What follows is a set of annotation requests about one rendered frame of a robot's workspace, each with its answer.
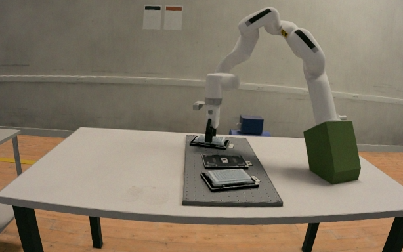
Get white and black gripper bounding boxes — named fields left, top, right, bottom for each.
left=205, top=104, right=221, bottom=143

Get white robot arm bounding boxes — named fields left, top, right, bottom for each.
left=193, top=7, right=347, bottom=127

